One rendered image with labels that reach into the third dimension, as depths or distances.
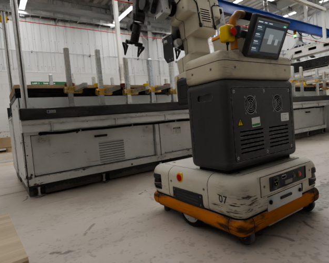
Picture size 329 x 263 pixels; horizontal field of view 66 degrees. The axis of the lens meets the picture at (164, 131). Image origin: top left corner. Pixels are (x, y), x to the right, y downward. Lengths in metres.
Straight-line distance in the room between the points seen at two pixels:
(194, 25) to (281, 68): 0.53
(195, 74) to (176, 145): 1.74
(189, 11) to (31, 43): 8.43
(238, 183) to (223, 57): 0.51
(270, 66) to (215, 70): 0.34
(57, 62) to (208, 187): 8.84
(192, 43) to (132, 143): 1.34
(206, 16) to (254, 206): 1.06
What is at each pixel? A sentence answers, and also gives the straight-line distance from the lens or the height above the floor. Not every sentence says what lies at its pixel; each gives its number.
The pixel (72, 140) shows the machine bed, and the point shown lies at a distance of 2.35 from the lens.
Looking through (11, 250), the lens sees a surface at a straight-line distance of 0.27.
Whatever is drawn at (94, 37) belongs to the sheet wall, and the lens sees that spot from 10.35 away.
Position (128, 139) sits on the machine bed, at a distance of 2.53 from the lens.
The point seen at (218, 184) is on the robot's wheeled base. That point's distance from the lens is 1.11.
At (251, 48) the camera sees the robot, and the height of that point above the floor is 0.82.
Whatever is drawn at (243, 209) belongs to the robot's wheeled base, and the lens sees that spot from 1.08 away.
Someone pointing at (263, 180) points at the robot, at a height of 0.26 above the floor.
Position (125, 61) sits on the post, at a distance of 2.33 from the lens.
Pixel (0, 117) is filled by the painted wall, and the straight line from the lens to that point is 9.20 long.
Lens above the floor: 0.55
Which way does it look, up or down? 3 degrees down
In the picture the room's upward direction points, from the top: 5 degrees counter-clockwise
